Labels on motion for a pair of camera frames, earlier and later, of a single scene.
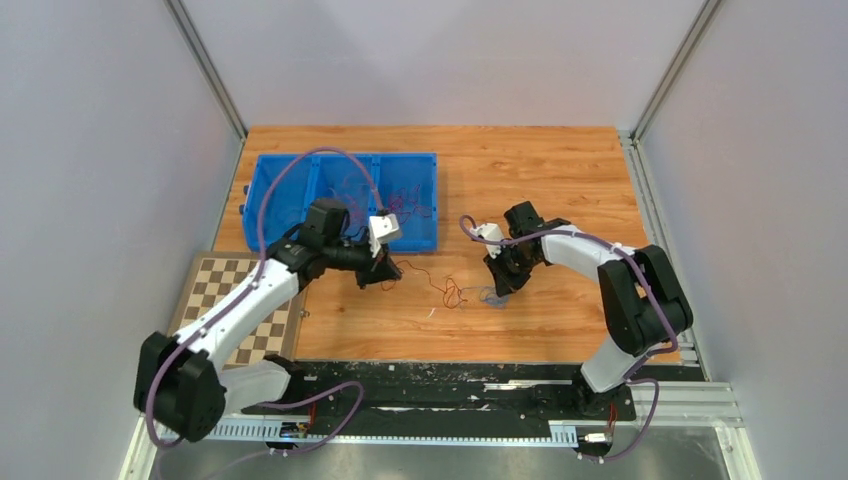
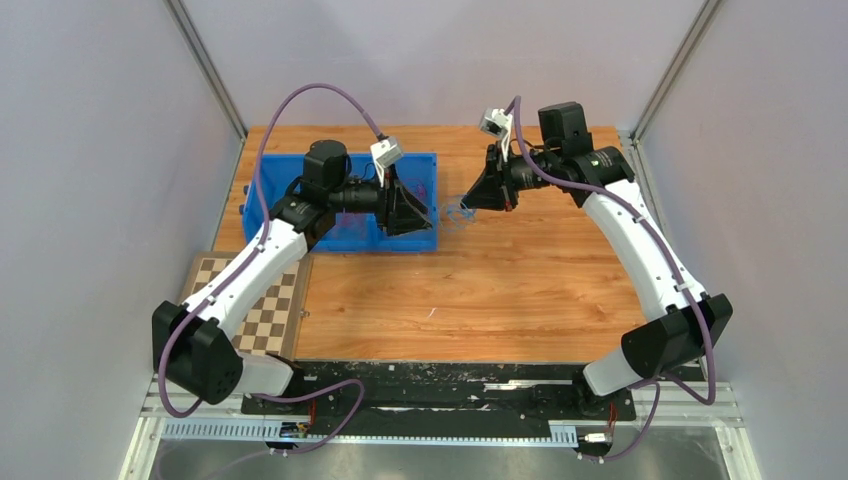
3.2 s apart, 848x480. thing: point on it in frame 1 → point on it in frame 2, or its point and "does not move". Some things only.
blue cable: x=490 y=297 → x=454 y=216
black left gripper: x=377 y=269 → x=400 y=214
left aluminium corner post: x=210 y=74 does not move
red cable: x=430 y=280 → x=418 y=188
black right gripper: x=505 y=282 → x=494 y=189
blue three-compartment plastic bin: x=407 y=182 does not move
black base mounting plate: x=447 y=392 does not move
